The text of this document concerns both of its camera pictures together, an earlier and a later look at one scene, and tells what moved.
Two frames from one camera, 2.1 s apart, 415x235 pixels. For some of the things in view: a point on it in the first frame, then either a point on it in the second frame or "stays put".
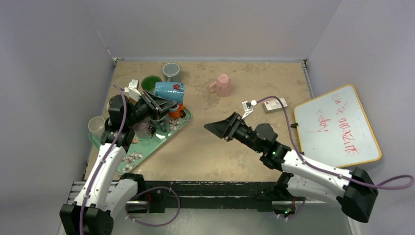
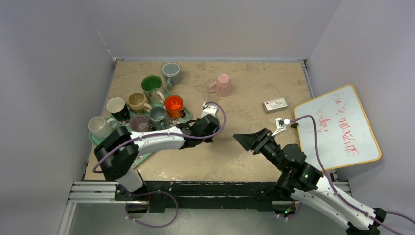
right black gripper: (233, 126) → (261, 141)
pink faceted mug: (222, 86) stays put
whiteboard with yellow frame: (334, 129) stays put
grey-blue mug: (162, 123) stays put
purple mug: (141, 128) stays put
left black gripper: (156, 104) → (198, 119)
